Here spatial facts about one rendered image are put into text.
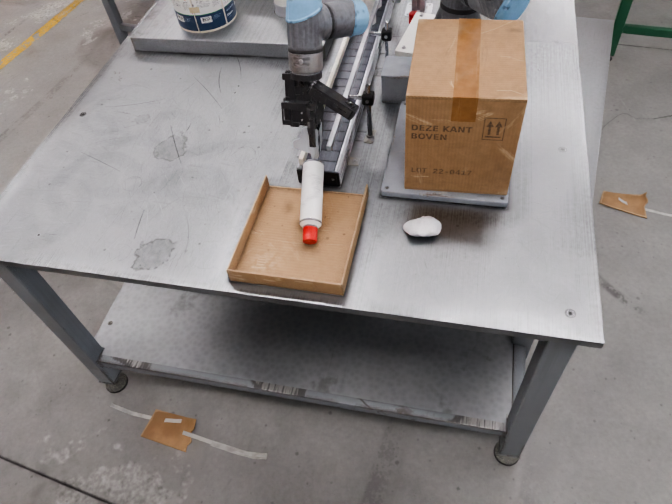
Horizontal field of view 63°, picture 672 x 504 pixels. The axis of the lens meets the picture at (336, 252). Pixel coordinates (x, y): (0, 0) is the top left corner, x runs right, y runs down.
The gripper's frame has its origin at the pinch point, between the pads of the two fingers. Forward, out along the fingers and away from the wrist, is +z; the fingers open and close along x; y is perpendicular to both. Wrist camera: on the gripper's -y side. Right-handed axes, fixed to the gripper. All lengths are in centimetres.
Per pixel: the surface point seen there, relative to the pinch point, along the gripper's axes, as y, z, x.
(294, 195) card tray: 5.8, 10.1, 1.6
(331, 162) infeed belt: -2.4, 3.0, -4.4
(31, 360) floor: 118, 96, -7
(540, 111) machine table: -53, -3, -36
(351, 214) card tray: -9.6, 11.6, 5.7
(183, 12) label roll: 58, -23, -55
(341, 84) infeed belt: 1.9, -8.0, -34.7
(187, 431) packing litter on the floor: 46, 100, 8
